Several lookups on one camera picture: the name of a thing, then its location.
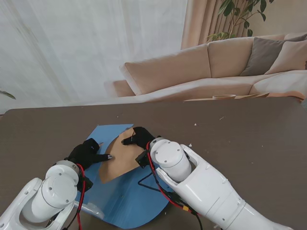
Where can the blue file folder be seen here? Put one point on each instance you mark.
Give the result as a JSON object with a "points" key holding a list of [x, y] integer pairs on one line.
{"points": [[134, 201]]}

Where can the beige cushion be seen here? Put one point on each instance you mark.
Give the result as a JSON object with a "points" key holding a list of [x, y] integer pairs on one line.
{"points": [[290, 57]]}

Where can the tall green leafy plant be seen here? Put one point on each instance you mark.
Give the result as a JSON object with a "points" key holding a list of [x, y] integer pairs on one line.
{"points": [[236, 12]]}

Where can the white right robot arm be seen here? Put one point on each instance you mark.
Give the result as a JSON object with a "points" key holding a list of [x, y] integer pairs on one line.
{"points": [[204, 187]]}

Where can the brown paper envelope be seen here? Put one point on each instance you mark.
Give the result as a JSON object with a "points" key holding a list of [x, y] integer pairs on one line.
{"points": [[120, 160]]}

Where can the wooden coffee table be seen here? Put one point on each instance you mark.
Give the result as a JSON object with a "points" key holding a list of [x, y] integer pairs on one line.
{"points": [[249, 96]]}

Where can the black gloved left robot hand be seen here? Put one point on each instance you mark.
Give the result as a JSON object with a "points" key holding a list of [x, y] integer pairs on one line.
{"points": [[84, 153]]}

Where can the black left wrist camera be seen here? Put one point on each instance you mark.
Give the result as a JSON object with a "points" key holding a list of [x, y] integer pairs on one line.
{"points": [[86, 184]]}

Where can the round wooden tray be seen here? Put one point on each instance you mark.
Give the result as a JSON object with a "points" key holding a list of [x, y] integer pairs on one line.
{"points": [[224, 96]]}

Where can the beige pleated curtain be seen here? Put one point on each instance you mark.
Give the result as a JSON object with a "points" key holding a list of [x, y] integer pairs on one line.
{"points": [[199, 24]]}

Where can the white sheer curtain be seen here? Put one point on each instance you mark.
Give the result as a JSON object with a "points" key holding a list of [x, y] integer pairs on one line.
{"points": [[96, 48]]}

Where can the grey cushion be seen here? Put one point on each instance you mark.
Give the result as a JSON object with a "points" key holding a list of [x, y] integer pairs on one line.
{"points": [[261, 57]]}

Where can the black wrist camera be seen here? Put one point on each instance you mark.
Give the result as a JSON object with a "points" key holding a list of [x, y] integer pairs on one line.
{"points": [[142, 159], [86, 184]]}

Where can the beige sofa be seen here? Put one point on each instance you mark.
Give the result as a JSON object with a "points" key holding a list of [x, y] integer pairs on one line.
{"points": [[168, 69]]}

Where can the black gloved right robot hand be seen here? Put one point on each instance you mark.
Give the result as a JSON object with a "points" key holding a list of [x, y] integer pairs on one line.
{"points": [[141, 137]]}

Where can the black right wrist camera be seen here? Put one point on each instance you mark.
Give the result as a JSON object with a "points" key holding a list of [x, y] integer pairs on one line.
{"points": [[142, 159]]}

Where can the small green plant leaves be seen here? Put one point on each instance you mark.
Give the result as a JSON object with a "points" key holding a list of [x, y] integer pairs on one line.
{"points": [[8, 94]]}

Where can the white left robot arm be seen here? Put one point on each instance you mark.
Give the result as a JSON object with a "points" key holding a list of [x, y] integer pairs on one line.
{"points": [[48, 191]]}

